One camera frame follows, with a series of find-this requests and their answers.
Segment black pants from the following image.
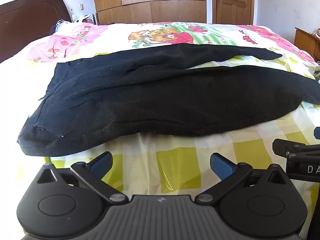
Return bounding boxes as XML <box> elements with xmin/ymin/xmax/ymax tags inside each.
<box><xmin>16</xmin><ymin>43</ymin><xmax>320</xmax><ymax>157</ymax></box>

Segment printed checkered bed sheet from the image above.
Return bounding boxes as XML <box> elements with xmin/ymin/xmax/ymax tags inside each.
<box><xmin>0</xmin><ymin>21</ymin><xmax>320</xmax><ymax>240</ymax></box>

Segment white cords bundle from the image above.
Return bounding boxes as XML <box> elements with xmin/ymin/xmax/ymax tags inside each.
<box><xmin>55</xmin><ymin>20</ymin><xmax>72</xmax><ymax>33</ymax></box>

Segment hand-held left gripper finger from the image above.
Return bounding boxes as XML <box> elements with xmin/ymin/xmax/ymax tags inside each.
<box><xmin>195</xmin><ymin>152</ymin><xmax>287</xmax><ymax>204</ymax></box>

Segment pile of folded clothes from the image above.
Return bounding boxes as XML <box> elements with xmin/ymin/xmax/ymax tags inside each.
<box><xmin>310</xmin><ymin>65</ymin><xmax>320</xmax><ymax>83</ymax></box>

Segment wooden bedside cabinet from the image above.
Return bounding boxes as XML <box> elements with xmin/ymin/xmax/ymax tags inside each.
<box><xmin>294</xmin><ymin>27</ymin><xmax>320</xmax><ymax>62</ymax></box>

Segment dark wooden headboard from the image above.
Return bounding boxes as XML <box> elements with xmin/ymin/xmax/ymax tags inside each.
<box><xmin>0</xmin><ymin>0</ymin><xmax>73</xmax><ymax>64</ymax></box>

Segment brown wooden door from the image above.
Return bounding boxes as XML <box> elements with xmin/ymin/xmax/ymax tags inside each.
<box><xmin>212</xmin><ymin>0</ymin><xmax>255</xmax><ymax>26</ymax></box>

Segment brown wooden wardrobe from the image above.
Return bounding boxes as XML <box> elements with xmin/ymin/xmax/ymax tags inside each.
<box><xmin>90</xmin><ymin>0</ymin><xmax>207</xmax><ymax>25</ymax></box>

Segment white bag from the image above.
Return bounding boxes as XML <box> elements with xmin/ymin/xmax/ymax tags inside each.
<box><xmin>71</xmin><ymin>14</ymin><xmax>94</xmax><ymax>23</ymax></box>

